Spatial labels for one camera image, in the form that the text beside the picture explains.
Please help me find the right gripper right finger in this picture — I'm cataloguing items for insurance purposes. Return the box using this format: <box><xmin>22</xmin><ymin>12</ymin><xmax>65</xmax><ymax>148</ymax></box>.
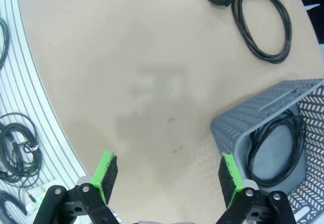
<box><xmin>215</xmin><ymin>153</ymin><xmax>297</xmax><ymax>224</ymax></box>

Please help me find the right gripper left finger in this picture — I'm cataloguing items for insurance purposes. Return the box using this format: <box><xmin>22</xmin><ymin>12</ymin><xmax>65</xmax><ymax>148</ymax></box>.
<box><xmin>32</xmin><ymin>151</ymin><xmax>119</xmax><ymax>224</ymax></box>

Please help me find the black USB cable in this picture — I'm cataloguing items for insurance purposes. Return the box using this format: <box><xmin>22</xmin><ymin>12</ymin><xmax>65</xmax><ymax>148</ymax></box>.
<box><xmin>246</xmin><ymin>109</ymin><xmax>306</xmax><ymax>187</ymax></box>

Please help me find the grey plastic basket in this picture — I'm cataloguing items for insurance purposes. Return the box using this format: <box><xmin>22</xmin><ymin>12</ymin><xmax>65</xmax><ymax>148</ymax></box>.
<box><xmin>210</xmin><ymin>78</ymin><xmax>324</xmax><ymax>224</ymax></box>

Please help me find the white green packet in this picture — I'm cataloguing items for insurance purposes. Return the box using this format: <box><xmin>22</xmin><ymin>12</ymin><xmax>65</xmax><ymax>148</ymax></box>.
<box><xmin>25</xmin><ymin>192</ymin><xmax>45</xmax><ymax>216</ymax></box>

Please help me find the white slatted panel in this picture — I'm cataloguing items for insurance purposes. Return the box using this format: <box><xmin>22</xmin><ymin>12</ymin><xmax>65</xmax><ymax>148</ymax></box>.
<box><xmin>0</xmin><ymin>0</ymin><xmax>89</xmax><ymax>224</ymax></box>

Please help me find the black cable bundle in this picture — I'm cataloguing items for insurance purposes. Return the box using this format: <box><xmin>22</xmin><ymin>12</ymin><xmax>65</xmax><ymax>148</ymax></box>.
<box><xmin>0</xmin><ymin>190</ymin><xmax>28</xmax><ymax>217</ymax></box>

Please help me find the black cable coil with tag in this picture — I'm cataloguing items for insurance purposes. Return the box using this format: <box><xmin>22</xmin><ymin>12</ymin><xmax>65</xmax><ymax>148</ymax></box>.
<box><xmin>0</xmin><ymin>114</ymin><xmax>44</xmax><ymax>184</ymax></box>

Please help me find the dark cable on slats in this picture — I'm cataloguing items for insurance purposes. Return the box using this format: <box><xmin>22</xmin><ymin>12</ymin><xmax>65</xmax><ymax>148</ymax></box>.
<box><xmin>0</xmin><ymin>18</ymin><xmax>10</xmax><ymax>70</ymax></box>

